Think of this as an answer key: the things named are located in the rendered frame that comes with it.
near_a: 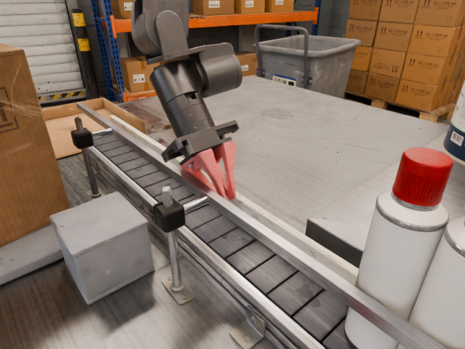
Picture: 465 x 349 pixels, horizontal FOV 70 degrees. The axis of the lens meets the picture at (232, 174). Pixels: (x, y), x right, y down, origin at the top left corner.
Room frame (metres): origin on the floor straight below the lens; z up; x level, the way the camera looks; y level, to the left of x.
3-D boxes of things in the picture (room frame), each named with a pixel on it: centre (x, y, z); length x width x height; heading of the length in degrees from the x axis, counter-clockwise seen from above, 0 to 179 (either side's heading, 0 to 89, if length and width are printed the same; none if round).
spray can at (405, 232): (0.21, -0.14, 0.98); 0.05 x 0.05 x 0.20
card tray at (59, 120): (0.89, 0.44, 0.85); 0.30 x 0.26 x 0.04; 40
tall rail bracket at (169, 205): (0.33, 0.06, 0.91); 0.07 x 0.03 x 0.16; 130
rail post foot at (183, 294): (0.32, 0.07, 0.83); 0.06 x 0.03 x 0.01; 38
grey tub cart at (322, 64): (2.87, -0.61, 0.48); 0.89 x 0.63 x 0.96; 141
